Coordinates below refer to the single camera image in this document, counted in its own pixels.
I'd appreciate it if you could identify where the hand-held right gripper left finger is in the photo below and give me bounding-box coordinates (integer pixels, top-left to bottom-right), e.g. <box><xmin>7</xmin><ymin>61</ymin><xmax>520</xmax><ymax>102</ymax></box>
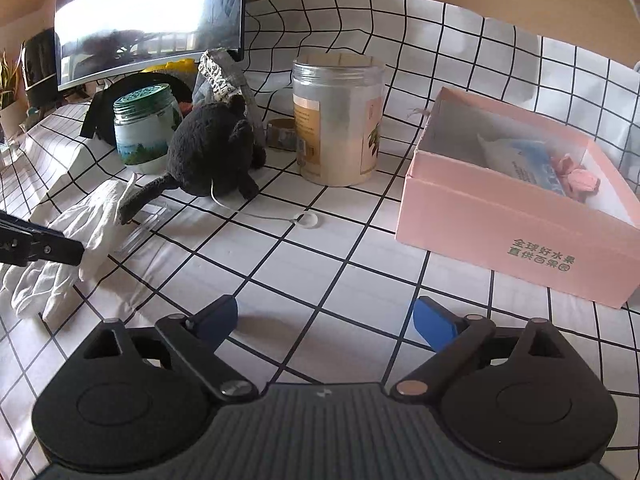
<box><xmin>82</xmin><ymin>294</ymin><xmax>260</xmax><ymax>406</ymax></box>

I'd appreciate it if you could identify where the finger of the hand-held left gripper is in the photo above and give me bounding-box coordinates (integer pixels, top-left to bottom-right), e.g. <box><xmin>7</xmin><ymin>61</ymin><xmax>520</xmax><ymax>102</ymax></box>
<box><xmin>0</xmin><ymin>210</ymin><xmax>85</xmax><ymax>267</ymax></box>

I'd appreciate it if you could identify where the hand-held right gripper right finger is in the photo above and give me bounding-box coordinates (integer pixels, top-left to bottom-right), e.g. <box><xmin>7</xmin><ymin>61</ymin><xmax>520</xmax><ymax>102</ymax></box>
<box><xmin>391</xmin><ymin>296</ymin><xmax>565</xmax><ymax>405</ymax></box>

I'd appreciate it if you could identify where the white cotton glove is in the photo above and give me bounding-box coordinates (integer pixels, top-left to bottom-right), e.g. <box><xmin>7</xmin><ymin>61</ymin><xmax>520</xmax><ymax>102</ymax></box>
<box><xmin>0</xmin><ymin>175</ymin><xmax>138</xmax><ymax>323</ymax></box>

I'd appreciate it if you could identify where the pink cardboard box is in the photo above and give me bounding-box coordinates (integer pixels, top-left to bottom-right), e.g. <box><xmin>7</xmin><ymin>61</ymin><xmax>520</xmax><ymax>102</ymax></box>
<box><xmin>395</xmin><ymin>86</ymin><xmax>640</xmax><ymax>310</ymax></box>

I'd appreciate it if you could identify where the brown tape roll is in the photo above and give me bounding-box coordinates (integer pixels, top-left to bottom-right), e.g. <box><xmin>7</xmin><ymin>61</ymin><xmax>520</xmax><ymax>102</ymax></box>
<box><xmin>266</xmin><ymin>118</ymin><xmax>298</xmax><ymax>151</ymax></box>

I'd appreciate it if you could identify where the clear plastic piece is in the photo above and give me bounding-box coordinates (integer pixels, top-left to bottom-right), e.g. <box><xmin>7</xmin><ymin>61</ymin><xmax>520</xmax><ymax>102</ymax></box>
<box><xmin>114</xmin><ymin>200</ymin><xmax>168</xmax><ymax>256</ymax></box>

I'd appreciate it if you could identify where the white checkered tablecloth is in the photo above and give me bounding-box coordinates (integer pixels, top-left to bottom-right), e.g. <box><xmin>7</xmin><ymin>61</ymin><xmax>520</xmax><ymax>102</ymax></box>
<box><xmin>0</xmin><ymin>0</ymin><xmax>640</xmax><ymax>480</ymax></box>

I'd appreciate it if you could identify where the green lid glass jar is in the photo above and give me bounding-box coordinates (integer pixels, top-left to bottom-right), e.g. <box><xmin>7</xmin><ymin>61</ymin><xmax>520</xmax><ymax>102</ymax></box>
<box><xmin>113</xmin><ymin>84</ymin><xmax>183</xmax><ymax>175</ymax></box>

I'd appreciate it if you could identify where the black round bag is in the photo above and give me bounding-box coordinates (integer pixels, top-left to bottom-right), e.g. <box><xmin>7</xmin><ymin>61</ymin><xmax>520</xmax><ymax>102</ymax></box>
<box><xmin>80</xmin><ymin>72</ymin><xmax>193</xmax><ymax>146</ymax></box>

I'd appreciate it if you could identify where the small potted plant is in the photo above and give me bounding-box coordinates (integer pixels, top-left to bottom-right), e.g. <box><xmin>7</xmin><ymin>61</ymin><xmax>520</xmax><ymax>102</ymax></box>
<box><xmin>0</xmin><ymin>50</ymin><xmax>27</xmax><ymax>141</ymax></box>

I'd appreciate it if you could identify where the black plush mouse toy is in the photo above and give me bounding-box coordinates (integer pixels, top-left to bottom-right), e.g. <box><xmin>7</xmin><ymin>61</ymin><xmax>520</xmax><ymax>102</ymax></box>
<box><xmin>120</xmin><ymin>94</ymin><xmax>267</xmax><ymax>226</ymax></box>

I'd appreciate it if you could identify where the black cylinder speaker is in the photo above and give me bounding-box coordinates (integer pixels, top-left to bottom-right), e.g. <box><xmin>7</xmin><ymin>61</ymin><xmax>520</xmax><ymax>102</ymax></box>
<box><xmin>21</xmin><ymin>30</ymin><xmax>61</xmax><ymax>106</ymax></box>

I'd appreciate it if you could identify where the white wet wipes pack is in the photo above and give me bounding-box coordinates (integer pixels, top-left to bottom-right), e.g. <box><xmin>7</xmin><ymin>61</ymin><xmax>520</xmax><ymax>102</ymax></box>
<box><xmin>476</xmin><ymin>132</ymin><xmax>566</xmax><ymax>196</ymax></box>

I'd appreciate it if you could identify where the large clear plastic jar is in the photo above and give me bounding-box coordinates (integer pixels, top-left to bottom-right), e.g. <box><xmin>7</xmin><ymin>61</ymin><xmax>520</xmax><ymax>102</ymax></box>
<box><xmin>292</xmin><ymin>52</ymin><xmax>386</xmax><ymax>187</ymax></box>

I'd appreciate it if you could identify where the yellow object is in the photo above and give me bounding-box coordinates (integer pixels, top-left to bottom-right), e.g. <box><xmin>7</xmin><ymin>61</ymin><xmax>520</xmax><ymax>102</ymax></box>
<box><xmin>141</xmin><ymin>58</ymin><xmax>196</xmax><ymax>78</ymax></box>

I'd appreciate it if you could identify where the black computer monitor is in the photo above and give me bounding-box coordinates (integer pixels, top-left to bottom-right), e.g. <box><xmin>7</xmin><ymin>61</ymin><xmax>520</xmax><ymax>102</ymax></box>
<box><xmin>54</xmin><ymin>0</ymin><xmax>246</xmax><ymax>92</ymax></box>

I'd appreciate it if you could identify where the white cord with ring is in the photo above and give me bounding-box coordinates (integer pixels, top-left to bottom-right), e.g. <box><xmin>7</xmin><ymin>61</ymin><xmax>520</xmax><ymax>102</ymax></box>
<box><xmin>210</xmin><ymin>180</ymin><xmax>321</xmax><ymax>231</ymax></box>

